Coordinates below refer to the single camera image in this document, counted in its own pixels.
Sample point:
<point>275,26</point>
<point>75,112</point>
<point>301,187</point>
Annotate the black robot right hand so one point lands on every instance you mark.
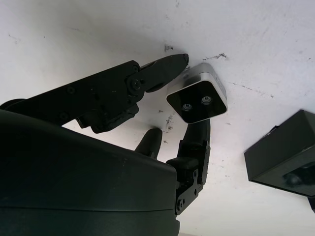
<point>73,184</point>

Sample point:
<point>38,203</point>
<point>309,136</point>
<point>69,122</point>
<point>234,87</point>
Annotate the black camera box base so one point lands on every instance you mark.
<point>278,147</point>

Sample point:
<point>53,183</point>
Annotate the small silver depth camera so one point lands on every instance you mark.
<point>197,103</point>

